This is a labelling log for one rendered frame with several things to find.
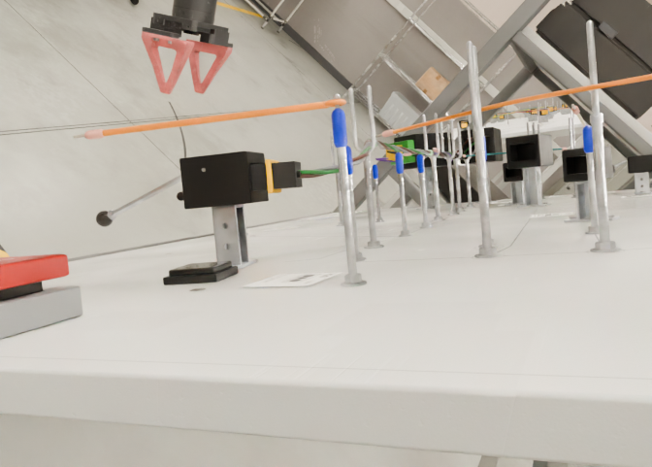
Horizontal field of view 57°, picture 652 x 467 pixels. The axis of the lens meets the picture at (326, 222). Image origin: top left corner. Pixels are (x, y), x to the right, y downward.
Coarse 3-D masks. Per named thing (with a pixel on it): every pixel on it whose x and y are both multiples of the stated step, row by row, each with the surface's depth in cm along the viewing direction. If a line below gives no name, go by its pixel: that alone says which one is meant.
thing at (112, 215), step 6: (204, 168) 47; (174, 180) 49; (180, 180) 49; (162, 186) 50; (168, 186) 50; (150, 192) 50; (156, 192) 50; (138, 198) 50; (144, 198) 50; (126, 204) 51; (132, 204) 50; (114, 210) 51; (120, 210) 51; (126, 210) 51; (108, 216) 51; (114, 216) 51
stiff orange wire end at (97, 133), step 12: (276, 108) 34; (288, 108) 34; (300, 108) 34; (312, 108) 34; (324, 108) 34; (180, 120) 36; (192, 120) 36; (204, 120) 35; (216, 120) 35; (96, 132) 37; (108, 132) 37; (120, 132) 37; (132, 132) 37
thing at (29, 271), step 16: (16, 256) 33; (32, 256) 32; (48, 256) 31; (64, 256) 32; (0, 272) 28; (16, 272) 29; (32, 272) 30; (48, 272) 31; (64, 272) 32; (0, 288) 28; (16, 288) 30; (32, 288) 31
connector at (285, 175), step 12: (252, 168) 46; (264, 168) 46; (276, 168) 46; (288, 168) 46; (300, 168) 49; (252, 180) 47; (264, 180) 46; (276, 180) 46; (288, 180) 46; (300, 180) 48
